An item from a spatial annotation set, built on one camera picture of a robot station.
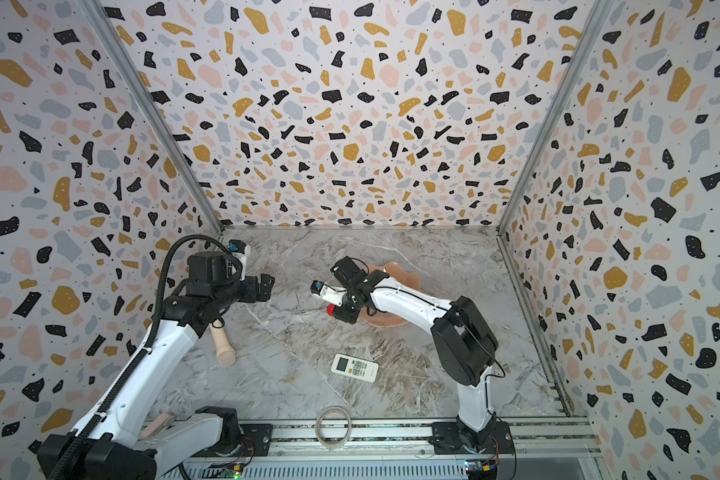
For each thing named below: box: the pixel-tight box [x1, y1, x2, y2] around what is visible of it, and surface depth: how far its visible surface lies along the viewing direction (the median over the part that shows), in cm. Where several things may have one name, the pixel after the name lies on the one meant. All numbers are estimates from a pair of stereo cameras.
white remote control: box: [330, 353, 379, 383], surface depth 87 cm
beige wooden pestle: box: [209, 322, 236, 368], surface depth 86 cm
